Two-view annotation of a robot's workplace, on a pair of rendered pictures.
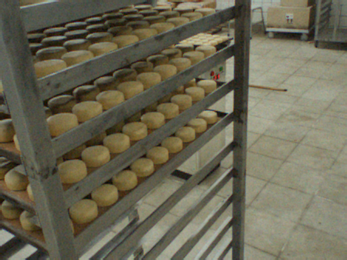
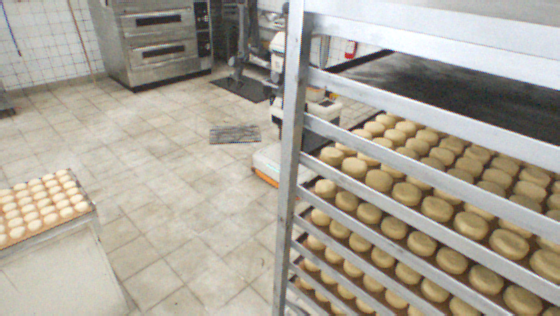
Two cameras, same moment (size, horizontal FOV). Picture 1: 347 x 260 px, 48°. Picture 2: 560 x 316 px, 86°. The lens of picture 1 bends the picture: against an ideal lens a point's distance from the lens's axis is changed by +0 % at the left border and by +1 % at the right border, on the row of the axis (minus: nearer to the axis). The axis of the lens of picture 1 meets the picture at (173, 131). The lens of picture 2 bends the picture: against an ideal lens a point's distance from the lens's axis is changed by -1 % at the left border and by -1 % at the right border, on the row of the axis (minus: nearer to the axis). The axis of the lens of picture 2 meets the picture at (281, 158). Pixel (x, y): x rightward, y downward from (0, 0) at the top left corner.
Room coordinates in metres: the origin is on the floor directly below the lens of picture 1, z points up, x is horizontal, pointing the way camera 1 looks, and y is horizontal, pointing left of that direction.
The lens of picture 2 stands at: (1.17, 0.72, 1.86)
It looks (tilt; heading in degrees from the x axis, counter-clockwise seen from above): 34 degrees down; 275
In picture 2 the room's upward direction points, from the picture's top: 3 degrees clockwise
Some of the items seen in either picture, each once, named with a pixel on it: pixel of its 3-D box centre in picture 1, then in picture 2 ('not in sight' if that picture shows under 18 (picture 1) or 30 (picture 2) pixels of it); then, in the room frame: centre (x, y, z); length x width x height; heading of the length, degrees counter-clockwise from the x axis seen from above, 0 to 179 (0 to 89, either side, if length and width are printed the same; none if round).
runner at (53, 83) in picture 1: (155, 40); not in sight; (0.71, 0.02, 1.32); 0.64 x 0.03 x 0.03; 144
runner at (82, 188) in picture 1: (163, 128); not in sight; (0.71, 0.02, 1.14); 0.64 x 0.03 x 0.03; 144
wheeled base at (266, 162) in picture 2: not in sight; (296, 162); (1.24, -1.77, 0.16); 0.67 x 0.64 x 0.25; 53
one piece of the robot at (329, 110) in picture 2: not in sight; (306, 120); (1.19, -1.84, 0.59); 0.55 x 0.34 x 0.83; 143
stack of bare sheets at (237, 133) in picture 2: not in sight; (234, 133); (2.03, -2.45, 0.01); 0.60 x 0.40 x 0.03; 17
